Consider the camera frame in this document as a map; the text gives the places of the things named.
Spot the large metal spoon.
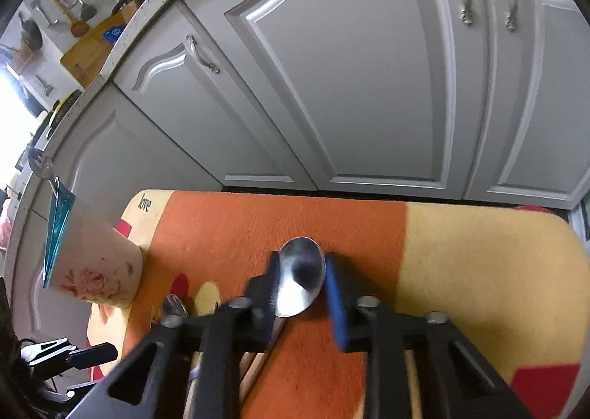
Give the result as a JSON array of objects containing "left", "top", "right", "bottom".
[{"left": 265, "top": 237, "right": 326, "bottom": 355}]

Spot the wooden cutting board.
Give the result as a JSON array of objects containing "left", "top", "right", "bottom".
[{"left": 60, "top": 4, "right": 141, "bottom": 89}]

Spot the black hanging frying pan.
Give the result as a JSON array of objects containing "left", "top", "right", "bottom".
[{"left": 21, "top": 14, "right": 44, "bottom": 49}]

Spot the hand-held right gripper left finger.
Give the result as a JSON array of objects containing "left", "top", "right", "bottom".
[{"left": 69, "top": 253, "right": 283, "bottom": 419}]

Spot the small metal spoon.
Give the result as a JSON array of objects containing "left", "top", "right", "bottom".
[{"left": 28, "top": 148, "right": 60, "bottom": 189}]

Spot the wooden chopstick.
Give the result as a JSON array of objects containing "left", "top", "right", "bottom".
[{"left": 237, "top": 350, "right": 277, "bottom": 406}]

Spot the teal utensil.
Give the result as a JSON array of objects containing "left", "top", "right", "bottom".
[{"left": 43, "top": 177, "right": 75, "bottom": 289}]

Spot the orange yellow printed blanket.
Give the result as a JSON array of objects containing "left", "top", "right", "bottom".
[{"left": 87, "top": 189, "right": 590, "bottom": 419}]

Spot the floral print cup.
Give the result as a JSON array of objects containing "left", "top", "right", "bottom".
[{"left": 44, "top": 200, "right": 145, "bottom": 310}]

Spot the grey cabinet door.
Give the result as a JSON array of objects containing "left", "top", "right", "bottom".
[
  {"left": 14, "top": 83, "right": 224, "bottom": 346},
  {"left": 113, "top": 0, "right": 319, "bottom": 192},
  {"left": 465, "top": 0, "right": 590, "bottom": 210},
  {"left": 182, "top": 0, "right": 489, "bottom": 199}
]

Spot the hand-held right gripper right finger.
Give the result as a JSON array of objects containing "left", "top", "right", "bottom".
[{"left": 325, "top": 253, "right": 533, "bottom": 419}]

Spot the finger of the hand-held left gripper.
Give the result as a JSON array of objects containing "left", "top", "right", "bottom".
[{"left": 67, "top": 342, "right": 119, "bottom": 368}]

